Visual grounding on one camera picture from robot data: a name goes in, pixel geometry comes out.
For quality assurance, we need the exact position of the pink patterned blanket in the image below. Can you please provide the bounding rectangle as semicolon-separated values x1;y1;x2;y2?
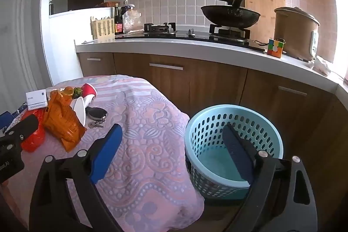
16;74;205;232

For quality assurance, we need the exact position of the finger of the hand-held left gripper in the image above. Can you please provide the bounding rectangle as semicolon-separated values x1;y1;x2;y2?
0;114;39;151

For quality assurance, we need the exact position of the blue and white packet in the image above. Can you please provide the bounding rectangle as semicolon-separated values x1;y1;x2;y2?
0;108;29;137

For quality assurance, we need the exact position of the black wok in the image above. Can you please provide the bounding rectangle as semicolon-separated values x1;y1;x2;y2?
201;0;261;29

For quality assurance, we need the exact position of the crumpled white plastic bag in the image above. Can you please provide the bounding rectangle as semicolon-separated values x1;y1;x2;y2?
313;56;332;76

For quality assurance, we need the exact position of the dark sauce bottle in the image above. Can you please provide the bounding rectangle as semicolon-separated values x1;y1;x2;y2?
114;3;124;35

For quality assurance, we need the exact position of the black gas stove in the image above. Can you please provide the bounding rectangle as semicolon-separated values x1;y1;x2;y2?
115;22;265;52

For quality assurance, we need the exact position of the clear plastic bag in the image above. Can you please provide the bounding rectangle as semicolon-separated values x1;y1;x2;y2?
121;5;144;33

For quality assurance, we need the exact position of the long metal cabinet handle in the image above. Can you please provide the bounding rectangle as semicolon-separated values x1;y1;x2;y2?
278;86;308;97
149;63;183;70

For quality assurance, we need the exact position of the orange snack bag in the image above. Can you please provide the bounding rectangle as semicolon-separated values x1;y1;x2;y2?
43;91;87;152

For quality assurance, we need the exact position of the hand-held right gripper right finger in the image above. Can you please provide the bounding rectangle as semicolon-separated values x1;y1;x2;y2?
217;123;318;232

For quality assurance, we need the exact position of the brown rice cooker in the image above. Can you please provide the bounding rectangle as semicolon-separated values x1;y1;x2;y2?
274;6;321;62

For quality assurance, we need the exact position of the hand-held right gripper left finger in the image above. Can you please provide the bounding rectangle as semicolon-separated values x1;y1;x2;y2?
29;123;128;232

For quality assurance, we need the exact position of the wooden cutting board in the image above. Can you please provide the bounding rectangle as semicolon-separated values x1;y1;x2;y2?
243;0;286;43

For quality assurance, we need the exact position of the colourful puzzle cube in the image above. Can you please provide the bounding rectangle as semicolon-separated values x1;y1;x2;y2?
267;39;284;58

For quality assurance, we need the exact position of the small white carton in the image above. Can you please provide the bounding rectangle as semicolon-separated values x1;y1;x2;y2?
26;89;49;111

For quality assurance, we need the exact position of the black key fob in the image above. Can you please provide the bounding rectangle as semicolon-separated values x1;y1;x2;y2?
86;108;108;122

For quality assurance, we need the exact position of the light blue plastic basket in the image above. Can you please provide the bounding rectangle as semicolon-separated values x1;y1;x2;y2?
185;104;284;200

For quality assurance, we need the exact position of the wooden kitchen cabinet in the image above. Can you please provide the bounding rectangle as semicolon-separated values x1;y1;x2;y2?
77;52;338;145

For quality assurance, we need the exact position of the beige utensil basket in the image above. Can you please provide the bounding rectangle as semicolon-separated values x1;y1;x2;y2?
90;16;115;40

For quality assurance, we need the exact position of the red plastic bag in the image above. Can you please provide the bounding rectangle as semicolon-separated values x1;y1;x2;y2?
21;108;45;153

